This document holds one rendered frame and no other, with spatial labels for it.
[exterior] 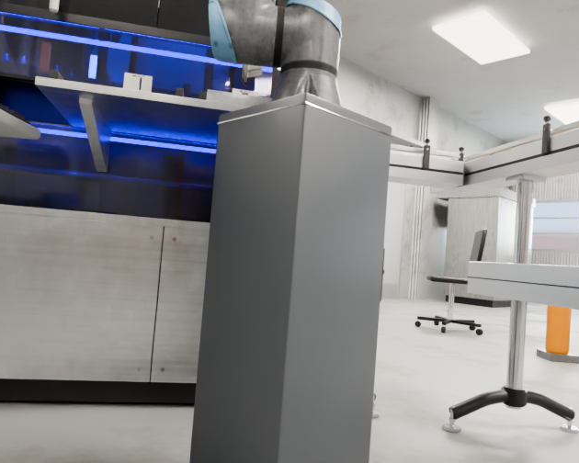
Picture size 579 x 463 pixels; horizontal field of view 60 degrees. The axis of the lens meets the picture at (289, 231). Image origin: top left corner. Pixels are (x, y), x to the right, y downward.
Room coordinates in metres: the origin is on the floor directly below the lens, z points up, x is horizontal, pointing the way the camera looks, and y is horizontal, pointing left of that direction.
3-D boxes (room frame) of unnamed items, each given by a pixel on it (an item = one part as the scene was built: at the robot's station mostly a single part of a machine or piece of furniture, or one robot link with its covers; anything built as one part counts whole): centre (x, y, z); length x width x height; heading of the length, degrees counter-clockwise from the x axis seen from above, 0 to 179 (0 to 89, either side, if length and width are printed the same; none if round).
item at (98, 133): (1.37, 0.56, 0.80); 0.34 x 0.03 x 0.13; 12
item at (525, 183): (1.67, -0.78, 0.46); 0.09 x 0.09 x 0.77; 12
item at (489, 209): (8.18, -3.21, 0.90); 1.36 x 1.05 x 1.80; 134
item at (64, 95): (1.43, 0.31, 0.87); 0.70 x 0.48 x 0.02; 102
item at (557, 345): (3.17, -1.74, 0.28); 0.25 x 0.24 x 0.55; 45
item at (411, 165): (1.90, -0.31, 0.92); 0.69 x 0.15 x 0.16; 102
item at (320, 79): (0.99, -0.01, 0.84); 0.15 x 0.15 x 0.10
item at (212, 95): (1.42, 0.14, 0.90); 0.34 x 0.26 x 0.04; 11
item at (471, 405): (1.67, -0.78, 0.07); 0.50 x 0.08 x 0.14; 102
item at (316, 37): (0.99, -0.01, 0.96); 0.13 x 0.12 x 0.14; 94
